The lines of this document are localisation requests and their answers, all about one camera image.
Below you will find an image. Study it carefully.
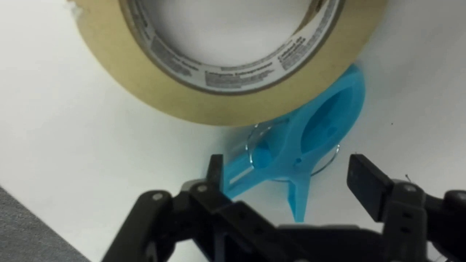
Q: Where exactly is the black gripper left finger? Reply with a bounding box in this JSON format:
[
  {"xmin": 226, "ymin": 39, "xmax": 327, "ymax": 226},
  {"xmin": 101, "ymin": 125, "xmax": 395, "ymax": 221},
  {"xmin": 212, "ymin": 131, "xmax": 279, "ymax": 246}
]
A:
[{"xmin": 101, "ymin": 153, "xmax": 279, "ymax": 262}]

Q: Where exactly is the blue plastic spring clamp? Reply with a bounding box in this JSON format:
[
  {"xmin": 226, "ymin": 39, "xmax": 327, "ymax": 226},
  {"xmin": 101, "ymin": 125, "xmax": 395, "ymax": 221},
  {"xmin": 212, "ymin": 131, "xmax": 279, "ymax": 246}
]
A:
[{"xmin": 221, "ymin": 63, "xmax": 368, "ymax": 224}]

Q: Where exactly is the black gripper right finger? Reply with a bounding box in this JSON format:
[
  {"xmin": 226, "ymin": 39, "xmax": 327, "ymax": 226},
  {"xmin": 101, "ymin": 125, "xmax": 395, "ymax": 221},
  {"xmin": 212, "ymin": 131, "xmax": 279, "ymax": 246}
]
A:
[{"xmin": 347, "ymin": 153, "xmax": 466, "ymax": 262}]

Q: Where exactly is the beige masking tape roll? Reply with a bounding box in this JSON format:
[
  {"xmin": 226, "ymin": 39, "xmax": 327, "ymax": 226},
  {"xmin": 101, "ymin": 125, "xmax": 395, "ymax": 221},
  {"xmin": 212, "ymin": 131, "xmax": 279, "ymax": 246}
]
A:
[{"xmin": 72, "ymin": 0, "xmax": 391, "ymax": 130}]

